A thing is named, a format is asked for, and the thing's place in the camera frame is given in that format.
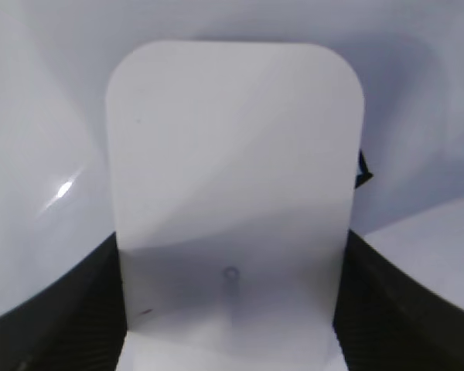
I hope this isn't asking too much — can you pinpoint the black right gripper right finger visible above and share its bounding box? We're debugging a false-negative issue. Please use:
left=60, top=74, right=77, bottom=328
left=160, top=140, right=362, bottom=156
left=333, top=231, right=464, bottom=370

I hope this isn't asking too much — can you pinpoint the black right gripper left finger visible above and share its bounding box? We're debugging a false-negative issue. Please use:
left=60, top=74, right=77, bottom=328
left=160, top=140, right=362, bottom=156
left=0, top=234, right=127, bottom=370

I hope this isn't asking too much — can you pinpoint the white whiteboard eraser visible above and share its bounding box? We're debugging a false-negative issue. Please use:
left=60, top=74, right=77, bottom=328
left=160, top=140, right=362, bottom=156
left=105, top=41, right=364, bottom=370

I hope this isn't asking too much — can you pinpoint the white whiteboard with aluminium frame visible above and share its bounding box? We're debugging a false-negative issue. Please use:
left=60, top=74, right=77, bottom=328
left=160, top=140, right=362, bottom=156
left=0, top=1, right=464, bottom=315

